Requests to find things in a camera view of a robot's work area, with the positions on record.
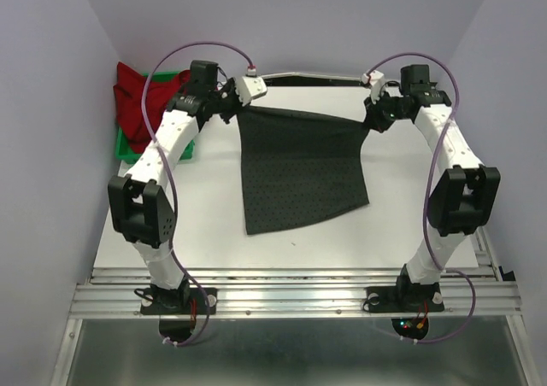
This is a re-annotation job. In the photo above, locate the dark grey dotted skirt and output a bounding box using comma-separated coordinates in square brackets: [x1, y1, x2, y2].
[237, 107, 369, 236]

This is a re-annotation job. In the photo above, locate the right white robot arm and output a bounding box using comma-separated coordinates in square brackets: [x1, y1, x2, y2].
[362, 64, 501, 309]

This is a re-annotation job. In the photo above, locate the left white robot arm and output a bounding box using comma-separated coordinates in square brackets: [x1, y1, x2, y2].
[108, 61, 267, 313]

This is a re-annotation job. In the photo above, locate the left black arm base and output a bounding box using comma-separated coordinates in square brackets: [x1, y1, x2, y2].
[133, 281, 218, 315]

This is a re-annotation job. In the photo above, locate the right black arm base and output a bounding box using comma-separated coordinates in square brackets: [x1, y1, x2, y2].
[365, 284, 444, 313]

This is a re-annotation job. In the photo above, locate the red skirt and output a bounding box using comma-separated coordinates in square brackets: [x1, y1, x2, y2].
[113, 61, 191, 153]

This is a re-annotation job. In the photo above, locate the green plastic bin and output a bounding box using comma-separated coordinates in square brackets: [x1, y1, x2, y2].
[115, 72, 179, 164]

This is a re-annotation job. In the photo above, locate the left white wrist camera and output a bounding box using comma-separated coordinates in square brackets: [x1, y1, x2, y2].
[234, 76, 268, 106]

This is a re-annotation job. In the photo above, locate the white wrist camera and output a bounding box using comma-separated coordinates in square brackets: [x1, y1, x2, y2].
[234, 76, 268, 106]
[361, 70, 386, 104]

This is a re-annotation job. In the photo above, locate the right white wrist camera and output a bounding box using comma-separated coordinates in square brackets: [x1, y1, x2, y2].
[361, 70, 386, 104]

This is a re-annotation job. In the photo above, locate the white back wall trim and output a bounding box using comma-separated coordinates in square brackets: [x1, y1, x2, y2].
[262, 72, 366, 87]

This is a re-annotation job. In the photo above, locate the aluminium rail frame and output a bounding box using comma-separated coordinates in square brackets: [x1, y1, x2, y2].
[50, 82, 531, 386]

